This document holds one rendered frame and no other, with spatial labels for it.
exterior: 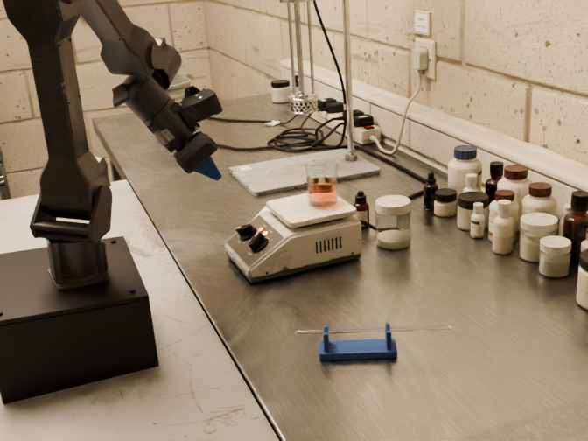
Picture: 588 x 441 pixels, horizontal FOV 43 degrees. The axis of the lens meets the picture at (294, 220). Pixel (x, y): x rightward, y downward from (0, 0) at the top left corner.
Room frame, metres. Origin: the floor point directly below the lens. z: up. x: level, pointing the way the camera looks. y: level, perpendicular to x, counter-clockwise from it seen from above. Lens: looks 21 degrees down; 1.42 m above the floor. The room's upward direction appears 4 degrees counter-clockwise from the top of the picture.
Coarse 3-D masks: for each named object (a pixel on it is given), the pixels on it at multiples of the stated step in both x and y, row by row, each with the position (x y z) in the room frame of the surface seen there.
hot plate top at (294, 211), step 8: (272, 200) 1.21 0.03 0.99; (280, 200) 1.20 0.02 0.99; (288, 200) 1.20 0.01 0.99; (296, 200) 1.20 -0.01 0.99; (304, 200) 1.20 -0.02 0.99; (344, 200) 1.18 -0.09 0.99; (272, 208) 1.17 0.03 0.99; (280, 208) 1.17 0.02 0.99; (288, 208) 1.16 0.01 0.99; (296, 208) 1.16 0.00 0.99; (304, 208) 1.16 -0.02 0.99; (312, 208) 1.16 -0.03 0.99; (328, 208) 1.15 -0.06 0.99; (336, 208) 1.15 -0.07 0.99; (344, 208) 1.15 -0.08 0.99; (352, 208) 1.14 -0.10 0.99; (280, 216) 1.14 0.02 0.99; (288, 216) 1.13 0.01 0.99; (296, 216) 1.12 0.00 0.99; (304, 216) 1.12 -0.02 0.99; (312, 216) 1.12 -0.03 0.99; (320, 216) 1.12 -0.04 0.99; (328, 216) 1.12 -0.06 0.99; (336, 216) 1.12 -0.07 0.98; (344, 216) 1.13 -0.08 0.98; (288, 224) 1.10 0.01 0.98; (296, 224) 1.10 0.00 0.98; (304, 224) 1.10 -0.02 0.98
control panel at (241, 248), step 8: (256, 224) 1.18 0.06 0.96; (264, 224) 1.16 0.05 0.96; (272, 232) 1.13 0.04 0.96; (232, 240) 1.17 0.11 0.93; (240, 240) 1.16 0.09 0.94; (248, 240) 1.14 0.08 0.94; (272, 240) 1.10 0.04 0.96; (280, 240) 1.09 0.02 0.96; (240, 248) 1.13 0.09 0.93; (248, 248) 1.12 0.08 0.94; (264, 248) 1.09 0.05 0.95; (240, 256) 1.11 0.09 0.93; (248, 256) 1.10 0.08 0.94; (256, 256) 1.08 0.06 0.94; (248, 264) 1.08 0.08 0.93
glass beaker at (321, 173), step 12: (324, 156) 1.20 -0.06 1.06; (312, 168) 1.19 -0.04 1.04; (324, 168) 1.20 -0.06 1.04; (336, 168) 1.17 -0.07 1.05; (312, 180) 1.15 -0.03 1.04; (324, 180) 1.15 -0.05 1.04; (336, 180) 1.16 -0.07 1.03; (312, 192) 1.15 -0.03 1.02; (324, 192) 1.15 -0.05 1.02; (336, 192) 1.16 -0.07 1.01; (312, 204) 1.16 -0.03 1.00; (324, 204) 1.15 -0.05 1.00; (336, 204) 1.16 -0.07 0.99
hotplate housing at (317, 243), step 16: (272, 224) 1.15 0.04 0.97; (320, 224) 1.13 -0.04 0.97; (336, 224) 1.12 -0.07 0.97; (352, 224) 1.13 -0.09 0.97; (288, 240) 1.09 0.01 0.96; (304, 240) 1.10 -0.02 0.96; (320, 240) 1.11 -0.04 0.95; (336, 240) 1.12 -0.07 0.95; (352, 240) 1.13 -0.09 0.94; (272, 256) 1.08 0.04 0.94; (288, 256) 1.09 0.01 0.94; (304, 256) 1.10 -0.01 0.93; (320, 256) 1.11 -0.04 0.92; (336, 256) 1.12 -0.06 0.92; (352, 256) 1.13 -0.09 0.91; (256, 272) 1.07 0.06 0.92; (272, 272) 1.08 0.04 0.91; (288, 272) 1.09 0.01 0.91
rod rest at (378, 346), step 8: (328, 336) 0.86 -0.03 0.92; (320, 344) 0.86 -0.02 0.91; (328, 344) 0.84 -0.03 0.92; (336, 344) 0.86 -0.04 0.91; (344, 344) 0.85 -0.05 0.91; (352, 344) 0.85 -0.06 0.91; (360, 344) 0.85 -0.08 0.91; (368, 344) 0.85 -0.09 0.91; (376, 344) 0.85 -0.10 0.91; (384, 344) 0.85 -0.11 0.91; (392, 344) 0.85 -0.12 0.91; (320, 352) 0.84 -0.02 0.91; (328, 352) 0.84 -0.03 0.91; (336, 352) 0.84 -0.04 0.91; (344, 352) 0.83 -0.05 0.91; (352, 352) 0.83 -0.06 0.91; (360, 352) 0.83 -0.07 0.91; (368, 352) 0.83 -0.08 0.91; (376, 352) 0.83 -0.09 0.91; (384, 352) 0.83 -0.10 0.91; (392, 352) 0.83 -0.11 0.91
